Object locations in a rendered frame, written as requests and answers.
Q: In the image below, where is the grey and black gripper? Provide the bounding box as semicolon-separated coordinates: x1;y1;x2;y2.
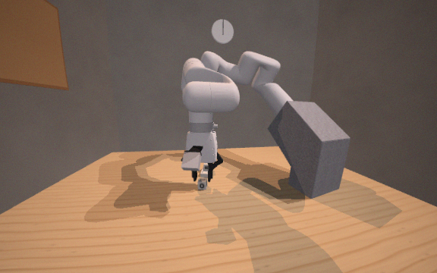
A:
186;131;223;182

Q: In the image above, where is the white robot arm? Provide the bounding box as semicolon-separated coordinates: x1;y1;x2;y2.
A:
181;52;293;171

